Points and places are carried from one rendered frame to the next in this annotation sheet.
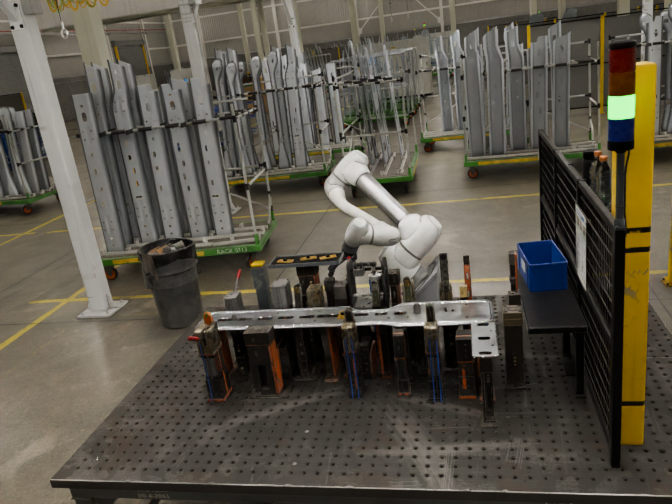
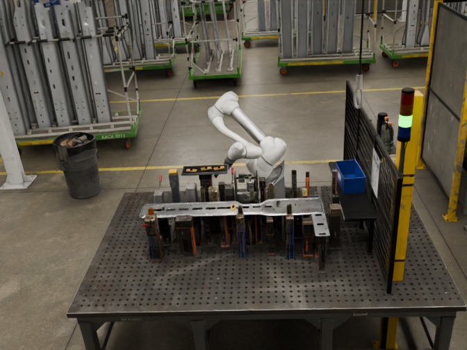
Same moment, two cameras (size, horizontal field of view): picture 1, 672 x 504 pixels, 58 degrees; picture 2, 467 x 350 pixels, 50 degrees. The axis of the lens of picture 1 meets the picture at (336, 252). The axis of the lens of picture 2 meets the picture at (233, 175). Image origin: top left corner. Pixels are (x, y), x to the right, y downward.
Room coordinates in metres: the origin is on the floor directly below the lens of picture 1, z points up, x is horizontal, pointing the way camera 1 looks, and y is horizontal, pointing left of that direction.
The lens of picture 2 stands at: (-0.66, 0.50, 2.96)
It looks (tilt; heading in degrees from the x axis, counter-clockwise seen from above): 27 degrees down; 351
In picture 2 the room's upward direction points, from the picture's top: 4 degrees counter-clockwise
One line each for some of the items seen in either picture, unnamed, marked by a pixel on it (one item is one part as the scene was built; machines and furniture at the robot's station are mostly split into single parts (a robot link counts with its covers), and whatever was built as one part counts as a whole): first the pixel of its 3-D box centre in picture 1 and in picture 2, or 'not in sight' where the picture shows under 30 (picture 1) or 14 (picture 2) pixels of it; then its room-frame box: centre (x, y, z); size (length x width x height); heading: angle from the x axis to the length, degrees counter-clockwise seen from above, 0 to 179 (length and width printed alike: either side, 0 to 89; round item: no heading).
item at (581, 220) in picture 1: (583, 246); (376, 173); (2.22, -0.96, 1.30); 0.23 x 0.02 x 0.31; 167
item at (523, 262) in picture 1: (541, 265); (349, 176); (2.59, -0.92, 1.10); 0.30 x 0.17 x 0.13; 172
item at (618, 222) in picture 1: (620, 145); (403, 138); (1.70, -0.84, 1.79); 0.07 x 0.07 x 0.57
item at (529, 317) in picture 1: (542, 285); (349, 188); (2.54, -0.91, 1.02); 0.90 x 0.22 x 0.03; 167
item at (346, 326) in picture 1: (353, 358); (241, 234); (2.37, -0.01, 0.87); 0.12 x 0.09 x 0.35; 167
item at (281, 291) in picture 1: (286, 320); (193, 207); (2.79, 0.29, 0.90); 0.13 x 0.10 x 0.41; 167
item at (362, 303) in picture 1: (371, 306); (247, 199); (2.73, -0.14, 0.94); 0.18 x 0.13 x 0.49; 77
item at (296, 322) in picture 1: (338, 316); (230, 208); (2.55, 0.03, 1.00); 1.38 x 0.22 x 0.02; 77
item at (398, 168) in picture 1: (380, 126); (214, 31); (9.51, -0.94, 0.88); 1.91 x 1.00 x 1.76; 167
